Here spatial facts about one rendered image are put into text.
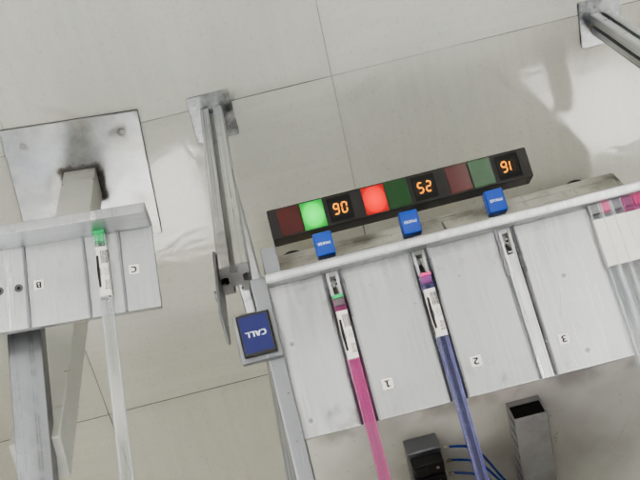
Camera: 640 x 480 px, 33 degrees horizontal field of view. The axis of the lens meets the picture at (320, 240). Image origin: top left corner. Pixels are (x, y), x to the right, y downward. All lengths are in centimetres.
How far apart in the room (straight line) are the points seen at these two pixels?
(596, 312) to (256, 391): 108
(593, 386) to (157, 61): 94
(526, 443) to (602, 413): 14
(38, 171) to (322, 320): 86
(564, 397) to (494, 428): 11
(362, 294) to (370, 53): 76
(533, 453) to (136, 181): 89
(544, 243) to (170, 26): 87
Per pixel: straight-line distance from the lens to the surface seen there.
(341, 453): 160
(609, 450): 172
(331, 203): 135
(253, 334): 126
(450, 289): 131
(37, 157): 201
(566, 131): 214
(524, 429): 158
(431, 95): 203
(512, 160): 138
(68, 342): 146
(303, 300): 131
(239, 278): 139
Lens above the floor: 187
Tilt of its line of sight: 63 degrees down
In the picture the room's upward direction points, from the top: 163 degrees clockwise
